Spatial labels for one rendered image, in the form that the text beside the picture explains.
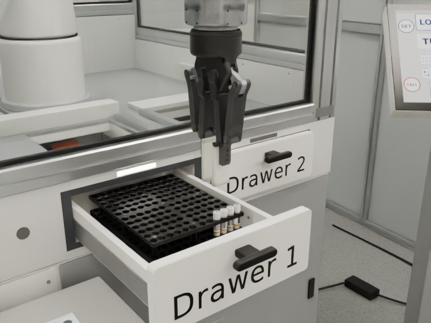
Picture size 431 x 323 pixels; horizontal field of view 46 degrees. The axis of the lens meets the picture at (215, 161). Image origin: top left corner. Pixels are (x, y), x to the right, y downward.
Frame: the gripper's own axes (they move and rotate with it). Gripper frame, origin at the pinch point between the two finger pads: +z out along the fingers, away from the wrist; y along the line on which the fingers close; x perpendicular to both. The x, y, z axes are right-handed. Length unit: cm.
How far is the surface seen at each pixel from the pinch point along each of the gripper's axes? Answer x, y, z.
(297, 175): 37.4, -16.9, 16.8
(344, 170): 171, -104, 73
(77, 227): -16.4, -17.2, 13.4
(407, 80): 69, -11, -3
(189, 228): -5.3, 0.3, 9.9
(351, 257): 136, -69, 99
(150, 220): -8.7, -5.9, 10.0
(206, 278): -10.0, 10.9, 11.7
